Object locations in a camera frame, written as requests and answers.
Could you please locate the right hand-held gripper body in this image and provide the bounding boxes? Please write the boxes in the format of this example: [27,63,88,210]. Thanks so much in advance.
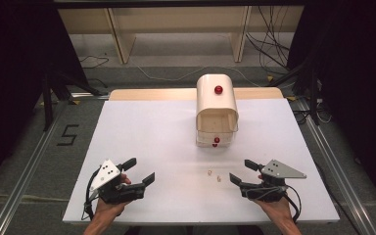
[238,159,307,204]

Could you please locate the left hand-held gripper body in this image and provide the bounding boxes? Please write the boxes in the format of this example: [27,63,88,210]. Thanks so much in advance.
[88,159,146,206]

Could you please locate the white drawer red knob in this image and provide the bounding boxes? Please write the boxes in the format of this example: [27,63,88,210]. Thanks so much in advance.
[196,130,236,149]

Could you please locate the white roll-top box red knob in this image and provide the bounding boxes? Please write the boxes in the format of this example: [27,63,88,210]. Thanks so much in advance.
[195,73,240,149]

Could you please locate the person's left hand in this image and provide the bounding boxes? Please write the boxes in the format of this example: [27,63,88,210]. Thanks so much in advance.
[92,173,133,220]

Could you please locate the person's right hand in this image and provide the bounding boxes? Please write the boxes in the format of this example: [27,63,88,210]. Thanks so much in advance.
[254,174,294,223]

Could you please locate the black curtain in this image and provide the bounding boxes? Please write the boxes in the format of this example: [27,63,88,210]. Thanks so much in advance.
[0,0,90,194]
[286,0,376,208]

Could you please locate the light wooden shelf unit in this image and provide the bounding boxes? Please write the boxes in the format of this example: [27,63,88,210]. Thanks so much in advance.
[58,5,306,65]

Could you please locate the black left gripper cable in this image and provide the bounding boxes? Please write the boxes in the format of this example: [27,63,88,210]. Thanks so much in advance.
[80,167,103,221]

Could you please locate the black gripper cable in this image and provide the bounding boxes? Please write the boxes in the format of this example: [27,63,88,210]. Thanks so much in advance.
[284,184,303,224]
[80,167,103,221]

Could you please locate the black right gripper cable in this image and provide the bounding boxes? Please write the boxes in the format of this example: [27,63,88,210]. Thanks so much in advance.
[284,184,303,224]

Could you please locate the aluminium floor rail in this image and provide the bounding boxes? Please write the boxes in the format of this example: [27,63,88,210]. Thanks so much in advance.
[0,97,67,235]
[294,97,376,235]

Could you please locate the short aluminium rail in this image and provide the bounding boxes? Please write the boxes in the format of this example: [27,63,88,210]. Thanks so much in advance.
[70,92,111,100]

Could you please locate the thin black floor cable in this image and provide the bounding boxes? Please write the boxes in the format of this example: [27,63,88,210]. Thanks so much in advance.
[78,54,111,70]

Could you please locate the bundle of black cables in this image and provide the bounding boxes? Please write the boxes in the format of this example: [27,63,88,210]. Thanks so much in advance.
[245,5,292,72]

